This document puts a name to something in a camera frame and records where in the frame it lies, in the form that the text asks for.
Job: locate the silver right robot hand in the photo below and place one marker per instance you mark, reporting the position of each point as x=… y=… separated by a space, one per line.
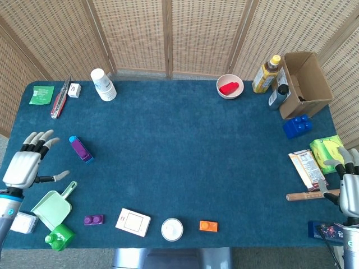
x=350 y=193

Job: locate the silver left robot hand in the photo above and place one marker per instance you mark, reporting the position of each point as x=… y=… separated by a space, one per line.
x=22 y=168

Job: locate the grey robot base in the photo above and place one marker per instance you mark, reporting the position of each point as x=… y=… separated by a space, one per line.
x=168 y=259

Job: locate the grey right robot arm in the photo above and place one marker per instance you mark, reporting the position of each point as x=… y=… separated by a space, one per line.
x=350 y=246

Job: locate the blue four-stud toy block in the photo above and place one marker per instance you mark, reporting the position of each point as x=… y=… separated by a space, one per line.
x=72 y=138

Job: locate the green lego brick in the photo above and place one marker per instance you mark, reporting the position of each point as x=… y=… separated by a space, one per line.
x=63 y=235

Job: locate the blue lego brick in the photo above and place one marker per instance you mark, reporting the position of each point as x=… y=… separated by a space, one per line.
x=297 y=127

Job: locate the stack of white paper cups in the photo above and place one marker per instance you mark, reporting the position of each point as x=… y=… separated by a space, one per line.
x=105 y=88

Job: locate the orange toy block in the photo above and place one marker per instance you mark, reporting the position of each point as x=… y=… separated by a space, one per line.
x=208 y=226

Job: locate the red block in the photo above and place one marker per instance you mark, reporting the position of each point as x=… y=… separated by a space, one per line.
x=228 y=88

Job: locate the wooden stick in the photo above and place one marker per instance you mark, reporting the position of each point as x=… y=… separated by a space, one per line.
x=303 y=196

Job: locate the orange and white snack box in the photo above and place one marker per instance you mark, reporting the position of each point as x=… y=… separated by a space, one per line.
x=308 y=169

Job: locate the mint green plastic scoop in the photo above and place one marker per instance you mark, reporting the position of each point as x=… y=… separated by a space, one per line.
x=53 y=208

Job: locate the green tissue pack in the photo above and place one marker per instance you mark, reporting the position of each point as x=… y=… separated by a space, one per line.
x=325 y=148

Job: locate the dark blue flat box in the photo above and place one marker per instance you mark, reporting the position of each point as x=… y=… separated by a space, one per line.
x=314 y=229

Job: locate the white wipes pack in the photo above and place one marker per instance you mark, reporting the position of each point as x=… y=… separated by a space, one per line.
x=26 y=224

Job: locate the green packet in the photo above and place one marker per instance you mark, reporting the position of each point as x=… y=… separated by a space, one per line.
x=41 y=95

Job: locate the small white box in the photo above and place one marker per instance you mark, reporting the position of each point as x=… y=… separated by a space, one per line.
x=74 y=90

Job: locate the brown cardboard box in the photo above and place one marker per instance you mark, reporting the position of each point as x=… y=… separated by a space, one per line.
x=314 y=84

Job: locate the dark grey bottle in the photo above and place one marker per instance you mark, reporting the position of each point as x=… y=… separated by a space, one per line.
x=276 y=99

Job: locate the white and red medicine box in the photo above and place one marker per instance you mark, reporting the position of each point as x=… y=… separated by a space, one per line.
x=133 y=222

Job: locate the yellow tea bottle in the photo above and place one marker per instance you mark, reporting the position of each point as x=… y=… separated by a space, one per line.
x=263 y=78

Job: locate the blue carpet table cover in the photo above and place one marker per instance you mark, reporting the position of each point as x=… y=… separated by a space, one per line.
x=182 y=154

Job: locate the white lidded plastic jar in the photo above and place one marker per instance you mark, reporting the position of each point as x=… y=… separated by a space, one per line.
x=172 y=229

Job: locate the beige bowl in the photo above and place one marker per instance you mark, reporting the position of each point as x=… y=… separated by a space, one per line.
x=227 y=78

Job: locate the rattan folding screen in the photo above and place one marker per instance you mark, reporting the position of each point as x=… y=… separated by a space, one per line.
x=134 y=33

